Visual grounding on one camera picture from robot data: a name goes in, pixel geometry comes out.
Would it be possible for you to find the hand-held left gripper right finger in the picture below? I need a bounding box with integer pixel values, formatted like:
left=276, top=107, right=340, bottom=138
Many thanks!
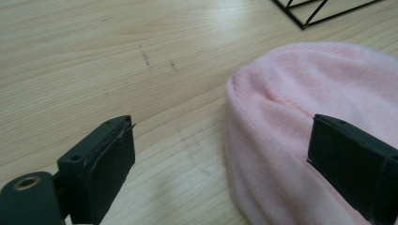
left=307, top=113, right=398, bottom=225

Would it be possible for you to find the pink knit hat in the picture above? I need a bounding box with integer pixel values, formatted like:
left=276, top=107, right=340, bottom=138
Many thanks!
left=224, top=41, right=398, bottom=225

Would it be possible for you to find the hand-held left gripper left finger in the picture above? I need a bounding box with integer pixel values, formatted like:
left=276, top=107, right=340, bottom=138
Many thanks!
left=53, top=114, right=137, bottom=225

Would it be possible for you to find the black wire rack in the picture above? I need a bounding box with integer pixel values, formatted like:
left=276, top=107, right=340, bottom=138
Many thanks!
left=271, top=0, right=384, bottom=31

